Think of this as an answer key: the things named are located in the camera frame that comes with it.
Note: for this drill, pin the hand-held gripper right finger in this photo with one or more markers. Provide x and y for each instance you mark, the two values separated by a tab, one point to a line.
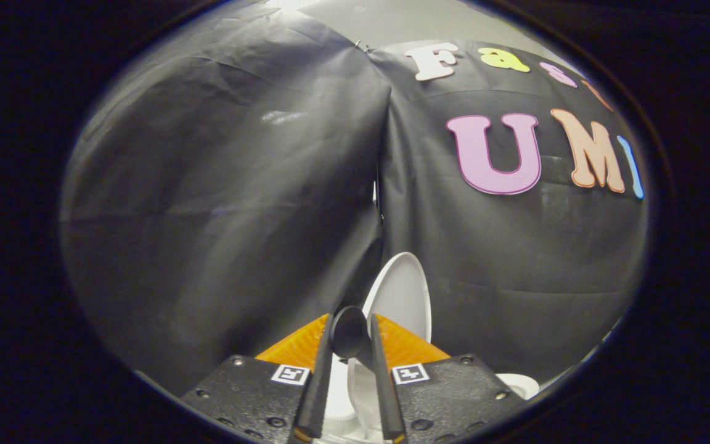
383	382

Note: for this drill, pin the white toilet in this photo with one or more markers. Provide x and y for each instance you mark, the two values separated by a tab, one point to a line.
518	386

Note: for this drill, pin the black backdrop cloth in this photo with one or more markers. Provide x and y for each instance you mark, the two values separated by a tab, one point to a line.
225	203

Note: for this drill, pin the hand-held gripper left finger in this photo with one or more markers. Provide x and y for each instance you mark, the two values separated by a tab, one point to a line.
323	382

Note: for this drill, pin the white toilet lid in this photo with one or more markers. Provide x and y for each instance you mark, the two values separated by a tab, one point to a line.
401	296

